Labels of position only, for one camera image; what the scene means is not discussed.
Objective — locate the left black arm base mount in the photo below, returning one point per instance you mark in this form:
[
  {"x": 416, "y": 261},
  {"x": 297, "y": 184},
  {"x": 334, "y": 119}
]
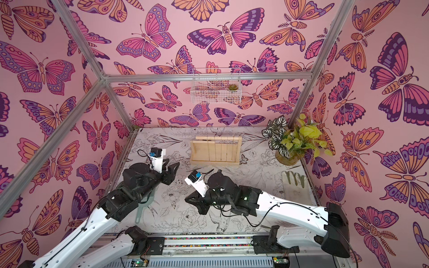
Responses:
[{"x": 150, "y": 246}]

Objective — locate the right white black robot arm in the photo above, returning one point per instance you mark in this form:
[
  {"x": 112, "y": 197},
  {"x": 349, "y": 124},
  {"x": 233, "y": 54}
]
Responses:
[{"x": 326, "y": 227}]

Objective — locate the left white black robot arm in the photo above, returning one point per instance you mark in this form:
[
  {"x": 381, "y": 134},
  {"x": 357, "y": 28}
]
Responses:
[{"x": 139, "y": 181}]

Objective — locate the white wire wall basket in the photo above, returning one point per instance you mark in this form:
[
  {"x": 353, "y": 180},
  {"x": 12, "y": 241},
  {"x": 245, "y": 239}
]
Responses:
[{"x": 211, "y": 85}]

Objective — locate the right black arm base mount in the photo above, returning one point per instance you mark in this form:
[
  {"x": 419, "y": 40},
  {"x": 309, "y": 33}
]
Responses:
[{"x": 269, "y": 243}]

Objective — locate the metal cage frame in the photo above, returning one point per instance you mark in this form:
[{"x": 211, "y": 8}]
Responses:
[{"x": 26, "y": 174}]

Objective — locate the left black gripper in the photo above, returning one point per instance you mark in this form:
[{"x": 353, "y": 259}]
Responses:
[{"x": 168, "y": 176}]

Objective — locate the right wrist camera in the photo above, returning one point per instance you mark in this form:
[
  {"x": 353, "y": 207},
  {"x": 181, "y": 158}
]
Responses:
[{"x": 196, "y": 180}]

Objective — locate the potted green leafy plant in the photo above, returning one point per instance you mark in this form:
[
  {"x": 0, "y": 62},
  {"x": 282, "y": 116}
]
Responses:
[{"x": 305, "y": 137}]

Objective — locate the beige green gardening glove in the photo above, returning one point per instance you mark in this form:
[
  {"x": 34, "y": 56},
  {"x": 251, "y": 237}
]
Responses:
[{"x": 297, "y": 189}]

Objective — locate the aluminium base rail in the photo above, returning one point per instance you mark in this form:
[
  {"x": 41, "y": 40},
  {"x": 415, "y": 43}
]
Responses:
[{"x": 227, "y": 251}]

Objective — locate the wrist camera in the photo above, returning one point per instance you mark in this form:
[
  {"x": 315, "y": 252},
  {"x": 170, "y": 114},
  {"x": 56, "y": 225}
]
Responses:
[
  {"x": 196, "y": 180},
  {"x": 156, "y": 156}
]

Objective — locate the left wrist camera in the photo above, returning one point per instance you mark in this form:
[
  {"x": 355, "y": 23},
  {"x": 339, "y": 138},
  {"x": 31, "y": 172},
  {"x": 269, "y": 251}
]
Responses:
[{"x": 156, "y": 156}]

